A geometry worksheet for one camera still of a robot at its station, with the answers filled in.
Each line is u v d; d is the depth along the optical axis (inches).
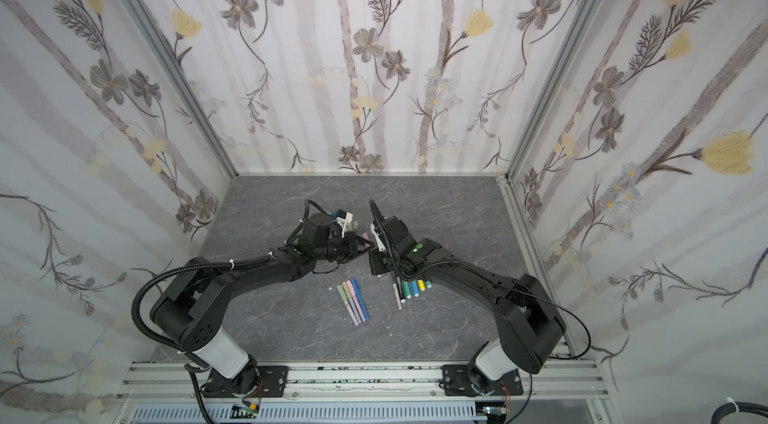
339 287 35.5
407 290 34.9
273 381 28.9
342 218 32.8
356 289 35.0
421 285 35.6
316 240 27.6
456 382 28.9
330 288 35.7
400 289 35.2
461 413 27.7
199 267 19.7
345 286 35.5
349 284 35.6
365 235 33.9
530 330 16.9
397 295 34.7
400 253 25.1
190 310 18.0
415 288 35.4
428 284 35.7
